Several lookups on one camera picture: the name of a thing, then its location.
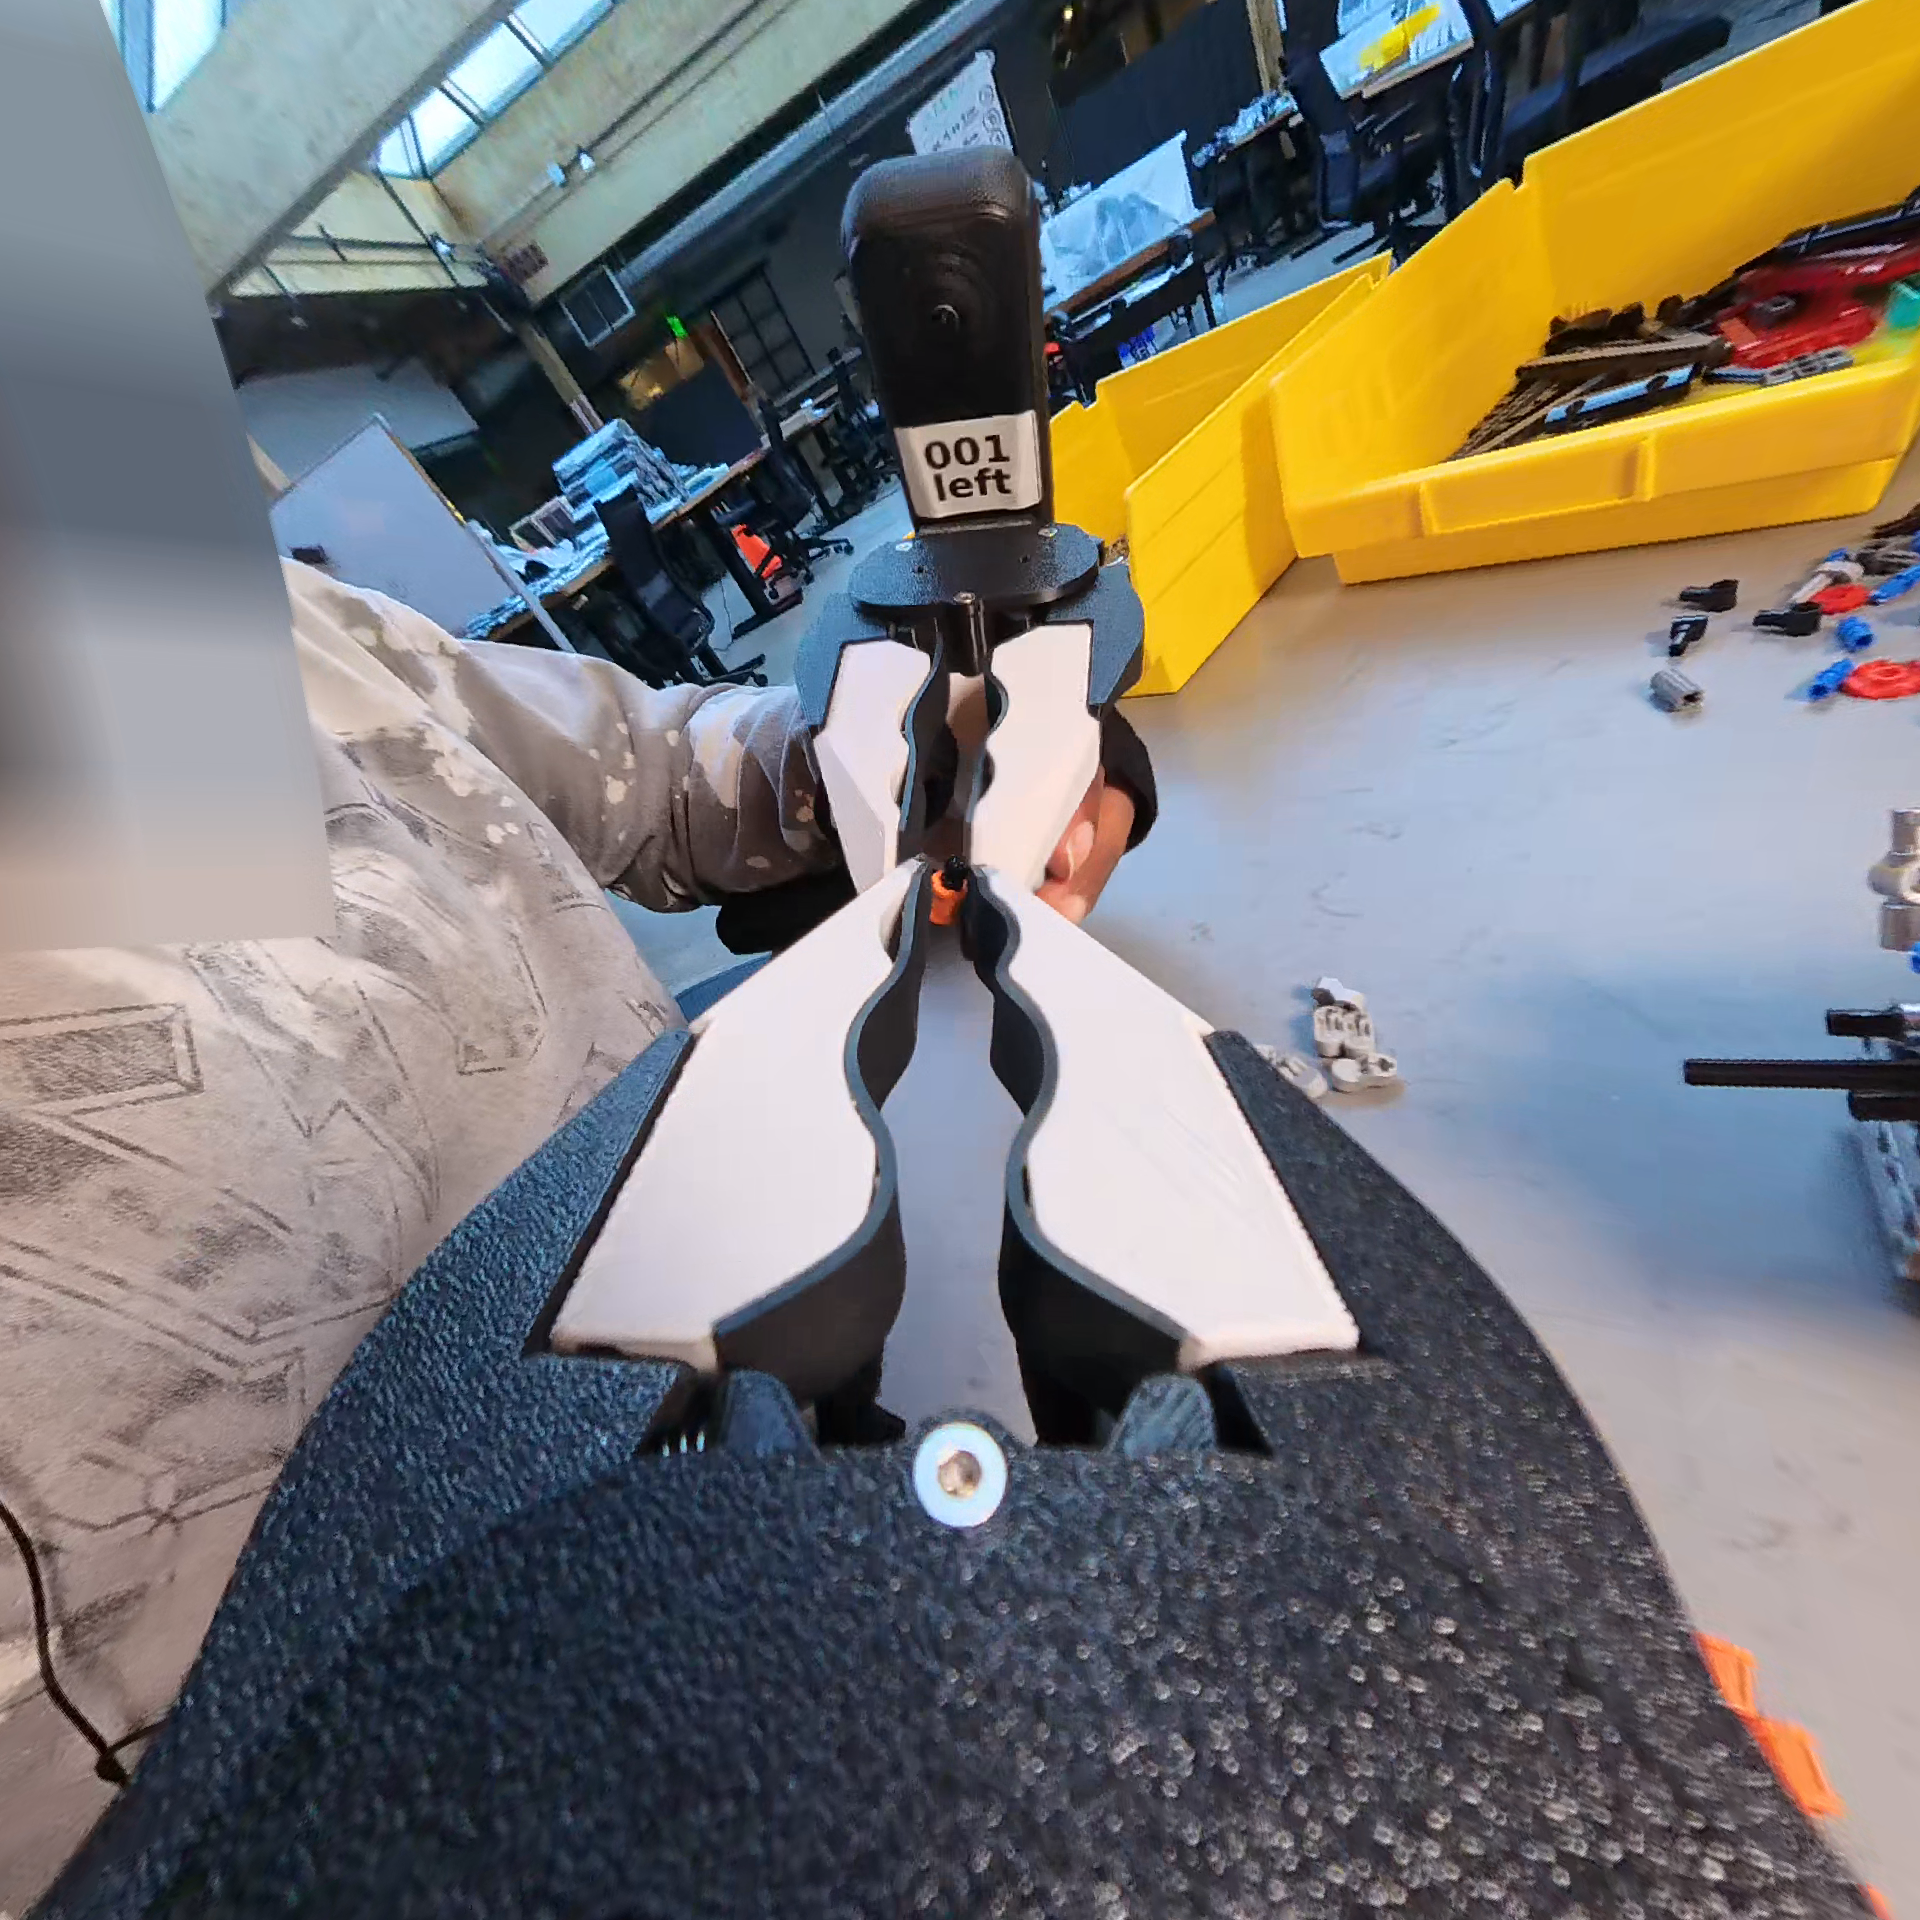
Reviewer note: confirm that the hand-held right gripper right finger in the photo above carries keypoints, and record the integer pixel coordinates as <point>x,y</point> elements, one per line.
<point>1169,1185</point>

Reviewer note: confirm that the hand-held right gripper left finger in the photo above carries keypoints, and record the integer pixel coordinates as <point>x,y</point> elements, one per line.
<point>749,1185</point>

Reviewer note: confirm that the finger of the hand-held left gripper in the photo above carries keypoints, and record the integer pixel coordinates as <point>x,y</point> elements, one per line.
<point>1044,750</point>
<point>870,750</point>

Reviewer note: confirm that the orange bush with black pin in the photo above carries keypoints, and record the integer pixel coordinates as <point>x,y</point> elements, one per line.
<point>944,898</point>

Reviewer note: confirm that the pile of grey connector pieces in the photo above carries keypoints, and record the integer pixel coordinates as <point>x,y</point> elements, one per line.
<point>1342,1036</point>

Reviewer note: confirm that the grey toy brick assembly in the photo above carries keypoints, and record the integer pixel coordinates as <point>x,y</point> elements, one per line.
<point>1770,1074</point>

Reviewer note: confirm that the person's left forearm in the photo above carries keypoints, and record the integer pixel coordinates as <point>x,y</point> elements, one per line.
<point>600,750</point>

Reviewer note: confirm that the person's left hand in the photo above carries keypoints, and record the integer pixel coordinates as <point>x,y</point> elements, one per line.
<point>1095,862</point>

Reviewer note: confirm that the person's black trousers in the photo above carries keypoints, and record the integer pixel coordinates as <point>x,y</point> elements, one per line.
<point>778,914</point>

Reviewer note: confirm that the blue-grey chair seat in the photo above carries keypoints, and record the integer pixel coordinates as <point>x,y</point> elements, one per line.
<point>720,990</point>

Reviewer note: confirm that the yellow bin holding brass parts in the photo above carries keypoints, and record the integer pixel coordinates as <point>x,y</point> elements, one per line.
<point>1200,524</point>

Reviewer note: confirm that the black office chair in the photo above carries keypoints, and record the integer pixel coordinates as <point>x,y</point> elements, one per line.
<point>660,586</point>

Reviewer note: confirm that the white printed sign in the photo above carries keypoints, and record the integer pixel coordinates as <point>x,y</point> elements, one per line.
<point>959,104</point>

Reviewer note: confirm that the white panel board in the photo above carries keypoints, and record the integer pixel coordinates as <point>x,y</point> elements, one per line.
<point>406,524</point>

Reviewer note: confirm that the yellow bin holding dark parts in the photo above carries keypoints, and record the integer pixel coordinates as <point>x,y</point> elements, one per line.
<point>1575,480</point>

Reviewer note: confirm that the heap of dark brick parts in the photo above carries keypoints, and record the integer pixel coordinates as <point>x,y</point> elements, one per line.
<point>1634,368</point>

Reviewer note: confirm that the scattered small brick parts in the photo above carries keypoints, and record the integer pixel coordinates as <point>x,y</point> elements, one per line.
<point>1784,621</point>

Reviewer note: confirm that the group of orange bushes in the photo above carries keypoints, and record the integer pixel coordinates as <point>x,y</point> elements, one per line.
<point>1784,1754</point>

